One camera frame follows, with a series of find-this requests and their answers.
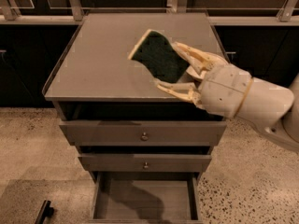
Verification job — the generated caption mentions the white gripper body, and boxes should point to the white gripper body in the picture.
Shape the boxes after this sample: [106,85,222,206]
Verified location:
[201,64,252,118]

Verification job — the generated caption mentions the grey drawer cabinet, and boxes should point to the grey drawer cabinet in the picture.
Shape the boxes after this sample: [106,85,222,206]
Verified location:
[42,12,245,224]

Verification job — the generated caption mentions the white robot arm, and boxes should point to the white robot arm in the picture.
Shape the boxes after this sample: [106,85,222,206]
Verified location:
[155,42,299,152]

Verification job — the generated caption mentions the dark background cabinets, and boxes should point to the dark background cabinets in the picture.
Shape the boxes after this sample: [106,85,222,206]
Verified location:
[0,25,77,107]

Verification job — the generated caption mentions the white paper bowl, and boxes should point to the white paper bowl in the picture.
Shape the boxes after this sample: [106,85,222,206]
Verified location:
[186,66,206,81]

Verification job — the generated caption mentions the grey bottom drawer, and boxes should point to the grey bottom drawer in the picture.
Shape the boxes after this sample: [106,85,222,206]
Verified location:
[90,172,203,224]

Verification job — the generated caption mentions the grey drawer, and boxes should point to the grey drawer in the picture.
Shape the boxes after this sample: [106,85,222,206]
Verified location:
[60,120,226,147]
[78,154,211,173]
[90,172,203,224]

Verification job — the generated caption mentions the green yellow sponge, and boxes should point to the green yellow sponge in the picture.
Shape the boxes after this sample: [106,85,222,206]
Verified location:
[128,29,189,83]

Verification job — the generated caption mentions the metal railing frame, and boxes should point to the metal railing frame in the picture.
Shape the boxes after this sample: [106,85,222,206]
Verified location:
[0,0,299,26]

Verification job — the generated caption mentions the grey top drawer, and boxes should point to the grey top drawer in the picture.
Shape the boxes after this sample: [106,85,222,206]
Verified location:
[60,120,226,147]

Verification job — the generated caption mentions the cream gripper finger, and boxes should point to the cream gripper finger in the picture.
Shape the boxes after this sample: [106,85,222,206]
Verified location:
[171,42,228,74]
[154,78,201,105]

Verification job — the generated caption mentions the grey middle drawer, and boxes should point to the grey middle drawer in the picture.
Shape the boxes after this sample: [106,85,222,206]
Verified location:
[78,154,211,173]

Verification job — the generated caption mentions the black object on floor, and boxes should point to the black object on floor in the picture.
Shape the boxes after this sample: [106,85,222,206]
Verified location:
[35,200,54,224]

